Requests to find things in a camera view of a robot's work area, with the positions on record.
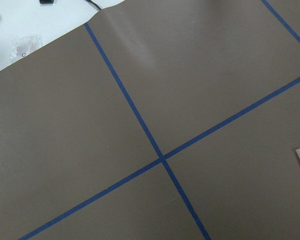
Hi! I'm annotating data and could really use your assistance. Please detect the clear plastic bag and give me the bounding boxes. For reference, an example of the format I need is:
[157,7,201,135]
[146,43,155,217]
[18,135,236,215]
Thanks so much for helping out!
[9,35,43,63]

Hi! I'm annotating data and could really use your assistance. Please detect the small black square device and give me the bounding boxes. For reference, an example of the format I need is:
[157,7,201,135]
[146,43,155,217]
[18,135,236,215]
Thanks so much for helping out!
[39,0,54,5]

